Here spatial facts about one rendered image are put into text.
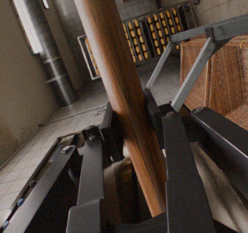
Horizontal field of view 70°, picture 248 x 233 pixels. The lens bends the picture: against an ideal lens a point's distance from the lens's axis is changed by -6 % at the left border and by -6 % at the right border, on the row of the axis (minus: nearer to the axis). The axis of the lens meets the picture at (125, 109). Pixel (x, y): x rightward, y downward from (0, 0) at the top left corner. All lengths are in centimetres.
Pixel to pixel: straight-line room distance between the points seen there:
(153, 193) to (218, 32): 46
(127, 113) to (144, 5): 512
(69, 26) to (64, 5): 54
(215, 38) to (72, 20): 493
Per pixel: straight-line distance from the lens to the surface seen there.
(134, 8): 521
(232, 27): 58
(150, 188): 20
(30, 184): 143
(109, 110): 17
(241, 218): 76
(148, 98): 16
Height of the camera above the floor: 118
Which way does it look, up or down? 6 degrees up
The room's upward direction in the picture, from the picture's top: 107 degrees counter-clockwise
